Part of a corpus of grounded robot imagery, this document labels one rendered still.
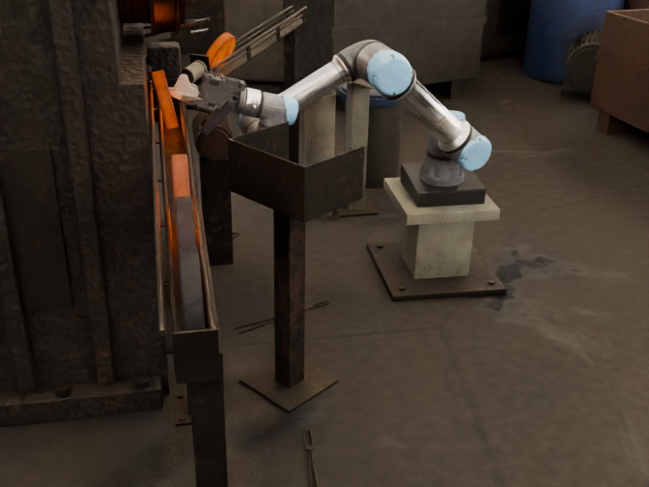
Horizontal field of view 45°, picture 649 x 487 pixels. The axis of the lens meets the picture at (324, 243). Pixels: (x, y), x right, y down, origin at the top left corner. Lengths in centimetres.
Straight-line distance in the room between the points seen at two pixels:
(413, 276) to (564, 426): 82
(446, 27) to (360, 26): 57
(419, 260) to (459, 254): 14
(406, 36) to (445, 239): 212
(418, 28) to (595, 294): 227
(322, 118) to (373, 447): 144
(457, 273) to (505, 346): 41
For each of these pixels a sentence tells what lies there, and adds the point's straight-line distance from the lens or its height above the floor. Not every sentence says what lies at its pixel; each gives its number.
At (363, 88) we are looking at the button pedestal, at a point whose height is 52.
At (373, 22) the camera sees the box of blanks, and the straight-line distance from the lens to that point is 452.
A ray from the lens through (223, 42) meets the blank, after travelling 279.
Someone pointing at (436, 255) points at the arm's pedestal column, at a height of 11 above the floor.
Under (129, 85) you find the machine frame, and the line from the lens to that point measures 187.
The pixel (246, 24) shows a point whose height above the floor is 38.
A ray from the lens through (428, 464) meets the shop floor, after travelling 205.
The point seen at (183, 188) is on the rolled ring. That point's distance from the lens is 161.
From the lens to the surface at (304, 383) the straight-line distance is 227.
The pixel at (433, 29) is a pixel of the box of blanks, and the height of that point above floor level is 43.
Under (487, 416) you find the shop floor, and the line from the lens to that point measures 222.
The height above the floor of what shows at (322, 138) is 34.
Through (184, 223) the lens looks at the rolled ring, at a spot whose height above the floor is 74.
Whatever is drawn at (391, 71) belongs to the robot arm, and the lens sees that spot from 226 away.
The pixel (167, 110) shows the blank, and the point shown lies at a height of 74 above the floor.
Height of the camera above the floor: 136
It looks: 27 degrees down
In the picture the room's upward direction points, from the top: 1 degrees clockwise
